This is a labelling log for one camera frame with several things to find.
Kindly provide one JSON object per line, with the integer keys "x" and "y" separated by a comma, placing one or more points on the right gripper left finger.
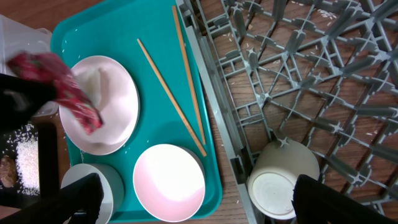
{"x": 78, "y": 202}

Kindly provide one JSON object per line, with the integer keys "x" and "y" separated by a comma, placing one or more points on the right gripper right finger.
{"x": 315, "y": 203}

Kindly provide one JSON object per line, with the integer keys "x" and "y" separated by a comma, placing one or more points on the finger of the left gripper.
{"x": 21, "y": 99}

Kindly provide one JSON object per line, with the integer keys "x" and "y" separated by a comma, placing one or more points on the red foil snack wrapper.
{"x": 48, "y": 68}

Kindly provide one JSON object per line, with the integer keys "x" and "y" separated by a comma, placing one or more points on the grey bowl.
{"x": 112, "y": 184}

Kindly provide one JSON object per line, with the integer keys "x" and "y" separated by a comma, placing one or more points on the pile of rice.
{"x": 23, "y": 143}

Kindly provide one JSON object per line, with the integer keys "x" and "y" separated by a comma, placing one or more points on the white cup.
{"x": 275, "y": 173}

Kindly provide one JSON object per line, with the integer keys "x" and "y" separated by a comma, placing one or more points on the brown food scrap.
{"x": 8, "y": 172}

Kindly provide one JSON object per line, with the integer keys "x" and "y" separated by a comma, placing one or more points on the white plastic wrap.
{"x": 90, "y": 83}

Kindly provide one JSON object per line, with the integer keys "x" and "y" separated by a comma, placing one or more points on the small pink bowl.
{"x": 169, "y": 182}

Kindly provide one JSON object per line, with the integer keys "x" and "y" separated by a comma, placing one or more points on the black waste tray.
{"x": 48, "y": 169}

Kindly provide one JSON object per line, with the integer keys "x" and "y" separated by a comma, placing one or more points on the grey dishwasher rack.
{"x": 322, "y": 73}

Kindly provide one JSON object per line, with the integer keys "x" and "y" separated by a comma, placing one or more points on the clear plastic bin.
{"x": 17, "y": 38}

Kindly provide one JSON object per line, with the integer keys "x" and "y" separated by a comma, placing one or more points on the large white plate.
{"x": 119, "y": 107}

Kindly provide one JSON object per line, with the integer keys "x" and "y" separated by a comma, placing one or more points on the wooden chopstick left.
{"x": 172, "y": 99}

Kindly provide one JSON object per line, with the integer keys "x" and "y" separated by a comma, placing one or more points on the wooden chopstick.
{"x": 172, "y": 99}
{"x": 188, "y": 72}

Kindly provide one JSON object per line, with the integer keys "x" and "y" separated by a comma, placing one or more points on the teal plastic tray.
{"x": 111, "y": 28}

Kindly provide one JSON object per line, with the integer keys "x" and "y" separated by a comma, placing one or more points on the wooden chopstick right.
{"x": 188, "y": 72}

